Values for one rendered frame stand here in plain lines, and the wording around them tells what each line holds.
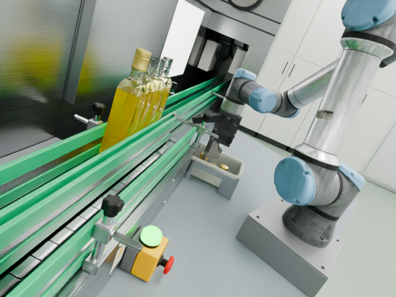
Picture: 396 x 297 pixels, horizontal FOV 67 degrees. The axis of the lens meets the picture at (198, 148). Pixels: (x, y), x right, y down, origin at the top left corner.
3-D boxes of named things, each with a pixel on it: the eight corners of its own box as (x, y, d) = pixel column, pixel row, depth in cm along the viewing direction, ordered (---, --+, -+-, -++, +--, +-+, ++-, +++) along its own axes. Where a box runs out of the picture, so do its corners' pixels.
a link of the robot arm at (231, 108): (223, 98, 103) (226, 95, 110) (218, 109, 105) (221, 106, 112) (243, 106, 102) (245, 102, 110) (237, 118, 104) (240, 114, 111)
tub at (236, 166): (187, 157, 125) (195, 138, 121) (237, 179, 122) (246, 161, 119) (174, 172, 109) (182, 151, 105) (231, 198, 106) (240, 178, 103)
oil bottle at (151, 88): (118, 144, 84) (139, 71, 76) (136, 152, 84) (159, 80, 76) (108, 149, 79) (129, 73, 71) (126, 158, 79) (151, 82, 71)
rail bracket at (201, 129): (167, 133, 103) (179, 100, 99) (211, 154, 102) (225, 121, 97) (164, 135, 100) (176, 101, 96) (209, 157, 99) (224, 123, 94)
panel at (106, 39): (177, 74, 155) (201, 6, 142) (182, 76, 154) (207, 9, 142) (63, 100, 72) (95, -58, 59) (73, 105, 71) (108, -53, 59)
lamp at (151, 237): (144, 230, 65) (148, 219, 64) (162, 239, 65) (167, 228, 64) (135, 242, 61) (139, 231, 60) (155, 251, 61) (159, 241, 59)
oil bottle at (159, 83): (128, 138, 90) (149, 71, 82) (145, 146, 89) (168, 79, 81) (119, 144, 84) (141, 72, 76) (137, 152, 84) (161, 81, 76)
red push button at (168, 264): (163, 247, 65) (177, 254, 65) (158, 260, 66) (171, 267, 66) (157, 258, 61) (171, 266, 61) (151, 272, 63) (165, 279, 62)
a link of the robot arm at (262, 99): (289, 97, 95) (268, 86, 103) (264, 88, 89) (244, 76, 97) (277, 119, 98) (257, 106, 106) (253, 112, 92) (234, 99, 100)
